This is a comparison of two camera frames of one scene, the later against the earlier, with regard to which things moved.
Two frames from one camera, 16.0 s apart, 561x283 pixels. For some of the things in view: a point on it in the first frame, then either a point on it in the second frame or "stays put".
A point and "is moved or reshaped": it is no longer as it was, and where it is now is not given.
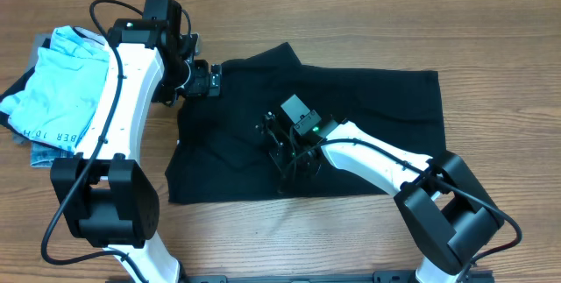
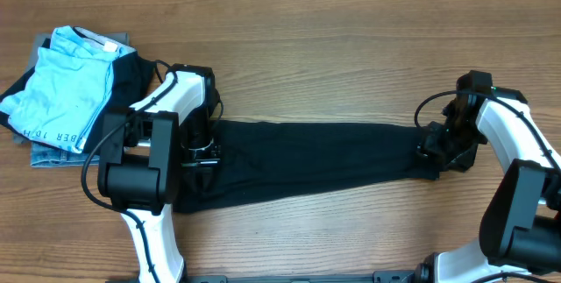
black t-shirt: x=219 y=153 is moved or reshaped
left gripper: x=202 y=87 -> x=209 y=160
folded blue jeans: x=43 y=156 stays put
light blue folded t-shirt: x=57 y=104 stays put
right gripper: x=275 y=144 -> x=436 y=145
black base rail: x=486 y=276 stays put
